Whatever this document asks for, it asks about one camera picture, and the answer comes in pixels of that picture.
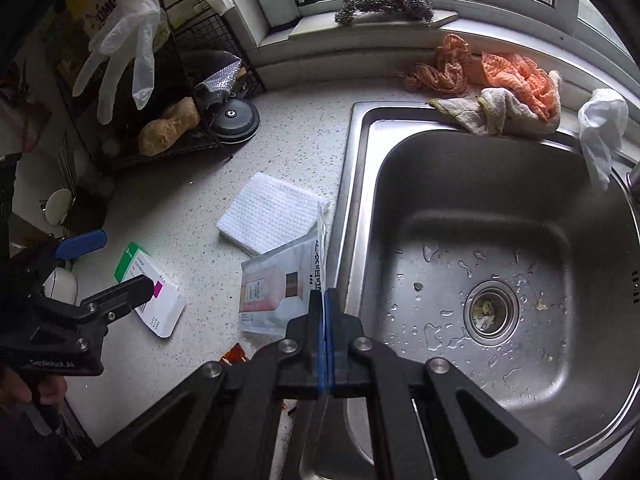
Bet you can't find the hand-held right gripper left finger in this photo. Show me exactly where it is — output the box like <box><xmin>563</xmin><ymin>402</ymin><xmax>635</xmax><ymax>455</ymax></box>
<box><xmin>97</xmin><ymin>287</ymin><xmax>328</xmax><ymax>480</ymax></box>

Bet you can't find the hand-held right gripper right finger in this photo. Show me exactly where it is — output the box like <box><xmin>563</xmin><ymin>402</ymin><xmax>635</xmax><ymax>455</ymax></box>
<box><xmin>325</xmin><ymin>287</ymin><xmax>582</xmax><ymax>480</ymax></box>

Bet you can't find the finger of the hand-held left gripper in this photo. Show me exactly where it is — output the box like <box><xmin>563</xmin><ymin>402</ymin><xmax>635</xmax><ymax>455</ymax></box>
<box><xmin>19</xmin><ymin>230</ymin><xmax>109</xmax><ymax>282</ymax></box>
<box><xmin>30</xmin><ymin>275</ymin><xmax>156</xmax><ymax>347</ymax></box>

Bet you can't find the green and white box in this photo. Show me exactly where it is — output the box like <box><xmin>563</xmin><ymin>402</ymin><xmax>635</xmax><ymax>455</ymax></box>
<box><xmin>113</xmin><ymin>242</ymin><xmax>186</xmax><ymax>339</ymax></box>

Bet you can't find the white sachet with pink print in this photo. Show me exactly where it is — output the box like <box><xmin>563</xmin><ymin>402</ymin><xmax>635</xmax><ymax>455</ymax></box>
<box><xmin>238</xmin><ymin>231</ymin><xmax>327</xmax><ymax>339</ymax></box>

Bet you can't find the person's left hand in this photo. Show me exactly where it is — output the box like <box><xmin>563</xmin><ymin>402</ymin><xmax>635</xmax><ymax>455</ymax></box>
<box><xmin>0</xmin><ymin>365</ymin><xmax>69</xmax><ymax>416</ymax></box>

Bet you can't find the dark utensil holder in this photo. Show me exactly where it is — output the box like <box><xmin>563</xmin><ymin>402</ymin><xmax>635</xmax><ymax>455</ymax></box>
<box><xmin>39</xmin><ymin>132</ymin><xmax>112</xmax><ymax>237</ymax></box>

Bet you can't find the brown sachet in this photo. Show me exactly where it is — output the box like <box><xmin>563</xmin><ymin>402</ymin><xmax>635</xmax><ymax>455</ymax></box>
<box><xmin>219</xmin><ymin>342</ymin><xmax>252</xmax><ymax>367</ymax></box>

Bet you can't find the white paper towel stack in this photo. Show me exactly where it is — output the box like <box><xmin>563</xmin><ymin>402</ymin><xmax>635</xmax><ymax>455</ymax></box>
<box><xmin>216</xmin><ymin>171</ymin><xmax>332</xmax><ymax>257</ymax></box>

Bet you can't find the brown sponge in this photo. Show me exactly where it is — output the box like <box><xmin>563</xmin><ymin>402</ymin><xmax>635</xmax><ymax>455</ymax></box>
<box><xmin>137</xmin><ymin>97</ymin><xmax>202</xmax><ymax>157</ymax></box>

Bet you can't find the stainless steel sink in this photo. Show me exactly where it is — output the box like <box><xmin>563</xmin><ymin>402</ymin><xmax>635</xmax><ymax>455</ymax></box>
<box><xmin>331</xmin><ymin>100</ymin><xmax>640</xmax><ymax>467</ymax></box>

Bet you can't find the black round lid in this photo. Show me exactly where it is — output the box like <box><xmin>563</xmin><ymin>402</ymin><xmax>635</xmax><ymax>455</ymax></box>
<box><xmin>207</xmin><ymin>96</ymin><xmax>262</xmax><ymax>147</ymax></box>

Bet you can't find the clear plastic glove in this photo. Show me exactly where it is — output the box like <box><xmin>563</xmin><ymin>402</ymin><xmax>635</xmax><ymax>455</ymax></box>
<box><xmin>72</xmin><ymin>0</ymin><xmax>162</xmax><ymax>126</ymax></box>

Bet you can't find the silver bubble wrap pouch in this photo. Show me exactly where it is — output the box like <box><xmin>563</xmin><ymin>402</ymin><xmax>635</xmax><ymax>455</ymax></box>
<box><xmin>194</xmin><ymin>50</ymin><xmax>247</xmax><ymax>112</ymax></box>

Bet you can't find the yellow detergent bottle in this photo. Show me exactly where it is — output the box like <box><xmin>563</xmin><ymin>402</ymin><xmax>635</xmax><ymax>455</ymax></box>
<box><xmin>64</xmin><ymin>0</ymin><xmax>127</xmax><ymax>43</ymax></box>

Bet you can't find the beige dish rag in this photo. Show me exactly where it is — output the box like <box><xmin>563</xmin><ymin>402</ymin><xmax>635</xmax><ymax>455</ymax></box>
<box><xmin>428</xmin><ymin>87</ymin><xmax>562</xmax><ymax>138</ymax></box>

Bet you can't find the window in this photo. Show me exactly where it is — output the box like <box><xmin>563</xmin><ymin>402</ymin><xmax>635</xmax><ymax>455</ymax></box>
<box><xmin>239</xmin><ymin>0</ymin><xmax>640</xmax><ymax>63</ymax></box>

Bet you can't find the orange mesh cloth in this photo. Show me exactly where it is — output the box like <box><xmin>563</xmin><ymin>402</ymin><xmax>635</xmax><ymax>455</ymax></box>
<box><xmin>399</xmin><ymin>33</ymin><xmax>474</xmax><ymax>97</ymax></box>

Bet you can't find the orange and white cloth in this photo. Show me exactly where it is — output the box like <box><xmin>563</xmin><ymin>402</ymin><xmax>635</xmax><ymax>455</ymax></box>
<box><xmin>479</xmin><ymin>52</ymin><xmax>562</xmax><ymax>122</ymax></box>

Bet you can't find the white plastic bag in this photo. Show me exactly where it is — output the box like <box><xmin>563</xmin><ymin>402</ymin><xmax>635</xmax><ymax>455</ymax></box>
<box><xmin>577</xmin><ymin>88</ymin><xmax>630</xmax><ymax>192</ymax></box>

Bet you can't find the steel wool scourer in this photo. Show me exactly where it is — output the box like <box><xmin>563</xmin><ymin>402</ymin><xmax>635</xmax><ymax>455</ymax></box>
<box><xmin>334</xmin><ymin>0</ymin><xmax>436</xmax><ymax>28</ymax></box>

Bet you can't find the black wire rack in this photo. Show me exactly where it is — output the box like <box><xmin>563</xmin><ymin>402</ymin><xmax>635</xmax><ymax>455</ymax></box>
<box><xmin>54</xmin><ymin>0</ymin><xmax>267</xmax><ymax>173</ymax></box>

